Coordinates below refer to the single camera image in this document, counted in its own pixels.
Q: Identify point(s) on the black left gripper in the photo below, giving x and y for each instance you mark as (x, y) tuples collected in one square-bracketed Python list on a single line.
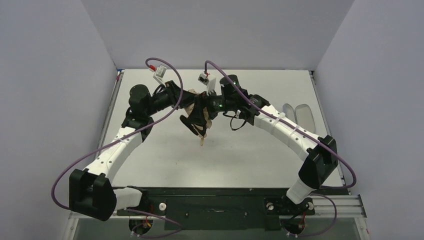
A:
[(176, 91)]

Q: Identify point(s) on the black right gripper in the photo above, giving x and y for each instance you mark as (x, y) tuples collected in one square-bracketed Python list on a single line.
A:
[(210, 103)]

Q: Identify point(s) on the beige folding umbrella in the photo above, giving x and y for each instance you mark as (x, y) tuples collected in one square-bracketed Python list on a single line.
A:
[(197, 120)]

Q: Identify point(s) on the lilac umbrella case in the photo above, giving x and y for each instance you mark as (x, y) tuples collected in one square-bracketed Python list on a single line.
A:
[(301, 115)]

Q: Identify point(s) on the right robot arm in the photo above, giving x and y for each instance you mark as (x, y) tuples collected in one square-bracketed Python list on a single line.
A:
[(317, 153)]

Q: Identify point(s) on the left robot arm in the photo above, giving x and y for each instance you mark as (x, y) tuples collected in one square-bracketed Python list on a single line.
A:
[(90, 190)]

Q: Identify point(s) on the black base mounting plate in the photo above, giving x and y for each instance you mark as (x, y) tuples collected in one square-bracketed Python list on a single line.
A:
[(223, 212)]

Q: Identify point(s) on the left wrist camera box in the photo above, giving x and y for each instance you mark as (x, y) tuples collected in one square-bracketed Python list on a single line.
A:
[(159, 73)]

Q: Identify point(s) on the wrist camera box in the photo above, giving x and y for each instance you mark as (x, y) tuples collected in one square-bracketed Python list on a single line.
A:
[(209, 81), (159, 73)]

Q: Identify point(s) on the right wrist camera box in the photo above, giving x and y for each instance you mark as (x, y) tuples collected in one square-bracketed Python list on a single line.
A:
[(209, 81)]

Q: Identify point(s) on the aluminium rail base frame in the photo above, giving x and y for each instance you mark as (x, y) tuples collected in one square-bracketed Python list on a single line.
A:
[(336, 218)]

